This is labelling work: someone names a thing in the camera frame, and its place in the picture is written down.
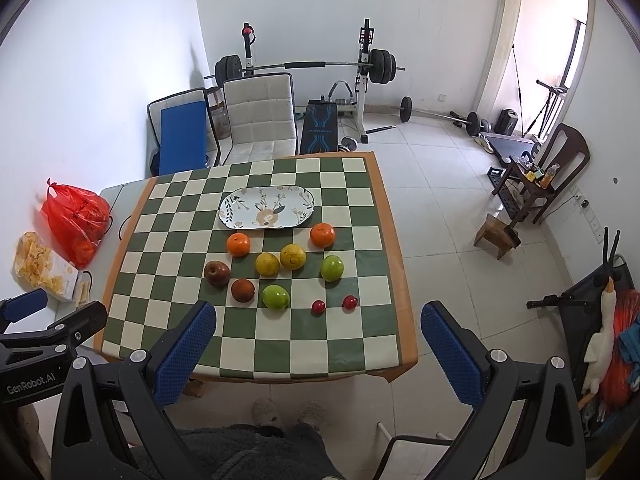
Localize dark red apple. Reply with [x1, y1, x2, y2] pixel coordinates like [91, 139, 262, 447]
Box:
[203, 260, 231, 287]

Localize small reddish brown fruit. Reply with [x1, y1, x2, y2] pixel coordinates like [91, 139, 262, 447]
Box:
[231, 278, 255, 304]

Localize orange mandarin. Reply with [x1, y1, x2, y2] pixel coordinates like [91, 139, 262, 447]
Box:
[226, 232, 250, 258]
[309, 222, 336, 249]

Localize green apple front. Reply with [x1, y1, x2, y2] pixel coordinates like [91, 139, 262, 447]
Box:
[262, 284, 291, 311]

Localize green apple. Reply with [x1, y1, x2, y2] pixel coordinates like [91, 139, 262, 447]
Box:
[320, 255, 345, 283]
[262, 284, 291, 311]

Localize cherry tomato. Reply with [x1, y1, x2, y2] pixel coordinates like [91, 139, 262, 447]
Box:
[311, 300, 326, 316]
[342, 295, 358, 311]

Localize yellow orange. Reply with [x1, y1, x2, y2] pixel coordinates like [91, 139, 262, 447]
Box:
[255, 252, 280, 278]
[280, 244, 307, 271]

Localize snack box with chips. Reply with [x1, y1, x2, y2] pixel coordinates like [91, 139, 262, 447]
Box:
[13, 231, 91, 306]

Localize white goose plush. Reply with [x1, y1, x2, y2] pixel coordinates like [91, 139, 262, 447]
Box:
[582, 278, 617, 398]

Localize red plastic bag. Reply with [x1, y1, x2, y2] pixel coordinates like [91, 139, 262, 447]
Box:
[41, 180, 111, 270]

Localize black scooter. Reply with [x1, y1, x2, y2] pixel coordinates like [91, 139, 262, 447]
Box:
[526, 229, 634, 408]

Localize person legs dark trousers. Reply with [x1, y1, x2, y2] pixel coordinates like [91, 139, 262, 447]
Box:
[178, 398, 344, 479]

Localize small wooden stool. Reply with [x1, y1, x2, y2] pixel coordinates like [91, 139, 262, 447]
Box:
[473, 214, 522, 260]

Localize floral oval plate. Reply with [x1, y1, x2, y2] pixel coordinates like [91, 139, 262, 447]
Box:
[218, 185, 316, 230]

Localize green checkered tablecloth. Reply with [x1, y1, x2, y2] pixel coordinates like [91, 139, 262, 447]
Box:
[88, 152, 419, 382]

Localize dark wooden chair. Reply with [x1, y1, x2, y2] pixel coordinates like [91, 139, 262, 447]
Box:
[487, 124, 591, 228]

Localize white padded chair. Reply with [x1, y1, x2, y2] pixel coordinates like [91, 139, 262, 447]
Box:
[222, 73, 297, 164]

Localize barbell on rack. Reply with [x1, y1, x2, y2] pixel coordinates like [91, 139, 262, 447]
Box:
[205, 49, 406, 86]

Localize black speaker box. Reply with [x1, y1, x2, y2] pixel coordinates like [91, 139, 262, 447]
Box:
[494, 108, 518, 136]

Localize floor barbell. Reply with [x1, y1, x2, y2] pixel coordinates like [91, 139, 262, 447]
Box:
[398, 96, 484, 136]

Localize black blue bench pad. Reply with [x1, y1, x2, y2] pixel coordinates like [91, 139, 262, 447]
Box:
[298, 100, 338, 155]

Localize white weight bench rack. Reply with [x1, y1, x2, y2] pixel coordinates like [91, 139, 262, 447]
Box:
[241, 18, 392, 144]

